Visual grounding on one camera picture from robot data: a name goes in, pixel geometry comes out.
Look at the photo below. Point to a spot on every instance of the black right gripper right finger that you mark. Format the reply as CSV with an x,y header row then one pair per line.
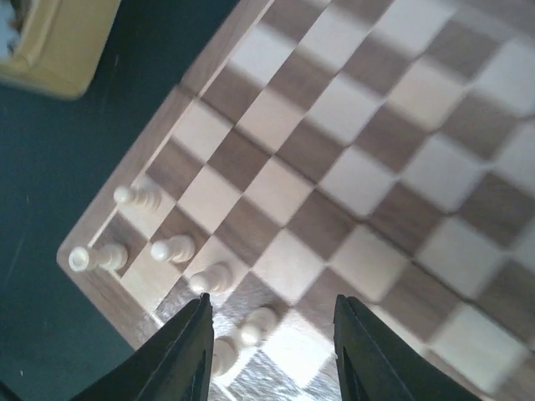
x,y
374,363

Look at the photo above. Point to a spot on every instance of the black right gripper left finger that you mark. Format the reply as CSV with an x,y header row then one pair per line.
x,y
174,364

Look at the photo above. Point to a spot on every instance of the light wooden pawn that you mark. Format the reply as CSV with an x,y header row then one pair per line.
x,y
176,249
223,357
258,325
214,279
110,257
144,195

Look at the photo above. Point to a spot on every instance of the wooden chess board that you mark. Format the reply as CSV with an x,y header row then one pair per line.
x,y
378,149

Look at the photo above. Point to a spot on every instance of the gold tin with dark pieces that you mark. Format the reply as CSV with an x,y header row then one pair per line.
x,y
59,46

